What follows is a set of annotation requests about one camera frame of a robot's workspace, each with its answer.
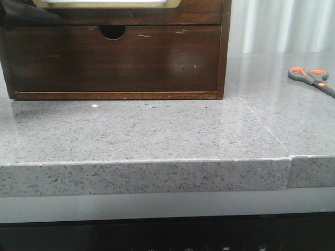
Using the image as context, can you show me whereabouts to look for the wooden drawer with label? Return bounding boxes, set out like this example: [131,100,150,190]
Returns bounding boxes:
[47,1,222,25]

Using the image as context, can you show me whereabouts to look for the grey orange handled scissors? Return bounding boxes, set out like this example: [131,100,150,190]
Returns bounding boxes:
[287,67,334,98]

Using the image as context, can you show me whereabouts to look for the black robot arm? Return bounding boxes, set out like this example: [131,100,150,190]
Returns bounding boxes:
[1,1,61,30]

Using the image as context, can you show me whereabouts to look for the dark wooden drawer cabinet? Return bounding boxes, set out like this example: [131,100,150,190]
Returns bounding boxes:
[1,1,231,100]

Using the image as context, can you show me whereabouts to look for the lower wooden drawer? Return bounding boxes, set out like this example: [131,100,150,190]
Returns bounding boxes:
[4,26,220,92]

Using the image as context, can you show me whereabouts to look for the black appliance control panel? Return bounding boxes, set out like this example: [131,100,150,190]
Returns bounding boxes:
[1,212,334,250]

